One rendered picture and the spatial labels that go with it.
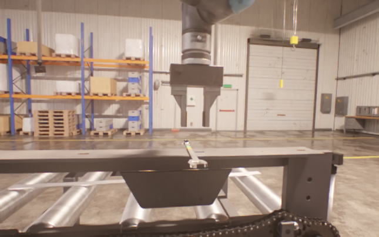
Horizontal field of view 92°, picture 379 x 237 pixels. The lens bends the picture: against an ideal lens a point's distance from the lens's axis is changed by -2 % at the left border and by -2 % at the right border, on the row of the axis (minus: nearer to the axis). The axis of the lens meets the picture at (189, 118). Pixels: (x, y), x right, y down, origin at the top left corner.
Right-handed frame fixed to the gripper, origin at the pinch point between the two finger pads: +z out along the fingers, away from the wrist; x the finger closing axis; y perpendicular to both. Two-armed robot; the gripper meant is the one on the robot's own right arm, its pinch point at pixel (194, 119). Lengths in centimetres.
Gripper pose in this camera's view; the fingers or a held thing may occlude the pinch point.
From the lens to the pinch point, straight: 48.4
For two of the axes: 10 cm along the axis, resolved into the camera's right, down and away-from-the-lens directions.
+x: 9.9, 0.1, 1.4
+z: -0.2, 10.0, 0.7
